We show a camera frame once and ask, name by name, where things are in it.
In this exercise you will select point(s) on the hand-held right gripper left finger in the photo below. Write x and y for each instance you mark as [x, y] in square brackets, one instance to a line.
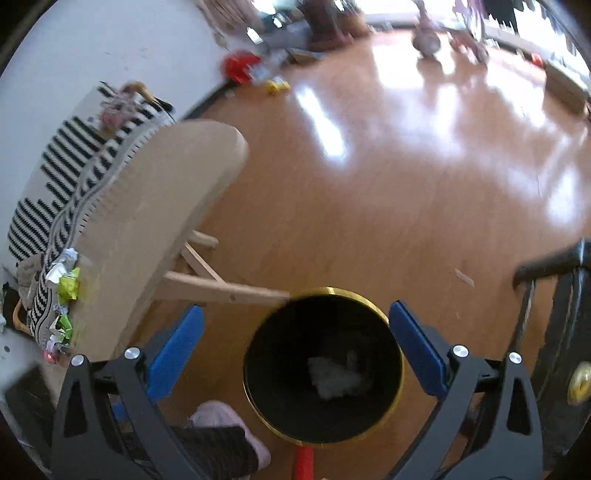
[178, 350]

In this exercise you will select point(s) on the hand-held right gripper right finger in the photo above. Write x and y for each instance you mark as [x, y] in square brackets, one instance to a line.
[418, 350]

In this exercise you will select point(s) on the white tissue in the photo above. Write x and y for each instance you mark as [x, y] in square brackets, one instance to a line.
[337, 376]

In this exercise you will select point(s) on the black gold-rimmed trash bin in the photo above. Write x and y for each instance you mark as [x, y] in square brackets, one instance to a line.
[277, 369]

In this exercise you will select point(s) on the pink slipper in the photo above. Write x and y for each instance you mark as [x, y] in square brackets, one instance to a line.
[217, 410]

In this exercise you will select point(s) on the paper scrap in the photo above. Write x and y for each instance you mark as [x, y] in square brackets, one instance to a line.
[464, 277]

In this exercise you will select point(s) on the green snack wrapper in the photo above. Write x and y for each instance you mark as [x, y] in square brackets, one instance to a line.
[62, 325]
[69, 286]

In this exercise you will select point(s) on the red pink wrapper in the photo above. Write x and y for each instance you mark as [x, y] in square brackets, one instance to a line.
[53, 351]

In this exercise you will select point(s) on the silver foil wrapper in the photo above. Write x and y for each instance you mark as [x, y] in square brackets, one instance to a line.
[57, 273]

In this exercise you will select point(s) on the crumpled white paper ball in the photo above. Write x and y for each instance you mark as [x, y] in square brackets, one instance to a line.
[69, 255]

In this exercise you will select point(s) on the round wooden table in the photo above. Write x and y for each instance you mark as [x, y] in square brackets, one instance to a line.
[152, 207]

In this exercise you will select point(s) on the black chair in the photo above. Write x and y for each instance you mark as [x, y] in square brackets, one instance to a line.
[568, 323]

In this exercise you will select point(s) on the yellow round cap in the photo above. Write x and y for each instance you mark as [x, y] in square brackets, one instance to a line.
[579, 383]

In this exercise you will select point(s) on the brown cloth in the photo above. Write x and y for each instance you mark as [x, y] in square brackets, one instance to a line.
[28, 274]

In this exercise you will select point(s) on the sofa with striped blanket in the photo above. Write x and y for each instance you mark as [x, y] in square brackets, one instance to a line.
[69, 152]

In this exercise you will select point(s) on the pink bundle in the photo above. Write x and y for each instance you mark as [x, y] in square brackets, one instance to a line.
[115, 110]

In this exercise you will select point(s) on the yellow toy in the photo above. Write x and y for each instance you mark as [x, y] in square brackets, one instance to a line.
[277, 86]

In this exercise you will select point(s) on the red plastic bag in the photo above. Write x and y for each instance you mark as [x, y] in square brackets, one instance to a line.
[240, 67]

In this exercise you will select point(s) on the cardboard piece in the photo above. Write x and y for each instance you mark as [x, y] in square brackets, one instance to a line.
[304, 55]

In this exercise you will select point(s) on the beige curtain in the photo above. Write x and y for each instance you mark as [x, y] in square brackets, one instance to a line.
[226, 14]

